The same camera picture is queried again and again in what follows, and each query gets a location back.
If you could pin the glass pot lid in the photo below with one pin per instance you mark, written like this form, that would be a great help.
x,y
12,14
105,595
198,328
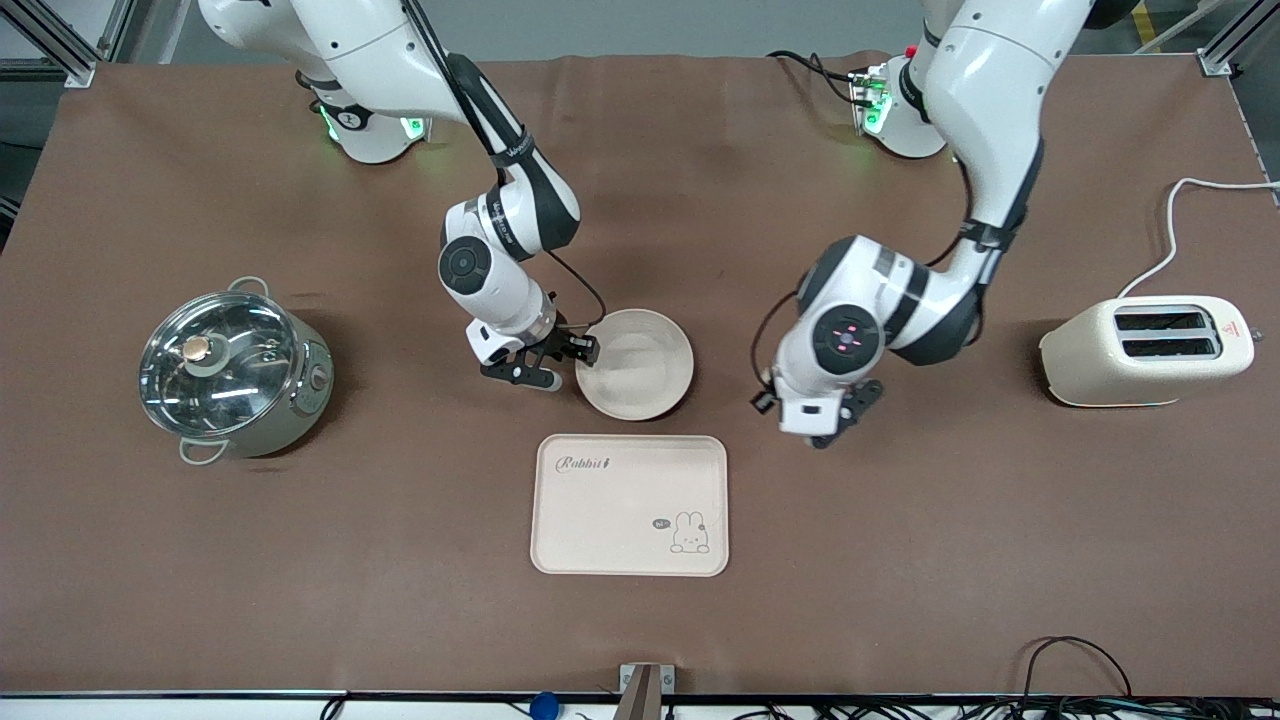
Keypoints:
x,y
220,365

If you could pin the cream rabbit print tray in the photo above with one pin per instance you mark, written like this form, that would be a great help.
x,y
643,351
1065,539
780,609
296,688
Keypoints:
x,y
630,505

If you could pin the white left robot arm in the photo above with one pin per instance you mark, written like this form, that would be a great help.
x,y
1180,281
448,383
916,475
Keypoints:
x,y
990,80

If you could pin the aluminium frame profile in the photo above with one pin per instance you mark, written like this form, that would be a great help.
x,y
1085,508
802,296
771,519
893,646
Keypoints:
x,y
50,35
1235,40

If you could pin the metal table bracket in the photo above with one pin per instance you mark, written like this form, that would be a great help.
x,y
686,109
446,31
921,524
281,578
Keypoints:
x,y
645,690

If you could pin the round cream plate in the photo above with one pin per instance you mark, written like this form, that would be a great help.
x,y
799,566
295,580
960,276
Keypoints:
x,y
635,365

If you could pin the blue round knob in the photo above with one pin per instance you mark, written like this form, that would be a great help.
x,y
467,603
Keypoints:
x,y
543,706

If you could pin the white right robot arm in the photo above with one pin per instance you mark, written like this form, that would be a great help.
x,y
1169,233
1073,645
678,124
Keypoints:
x,y
360,50

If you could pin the cream two-slot toaster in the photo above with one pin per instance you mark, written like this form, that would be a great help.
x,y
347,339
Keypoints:
x,y
1140,375

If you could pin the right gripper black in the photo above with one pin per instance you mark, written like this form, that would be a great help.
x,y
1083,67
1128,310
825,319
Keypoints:
x,y
556,341

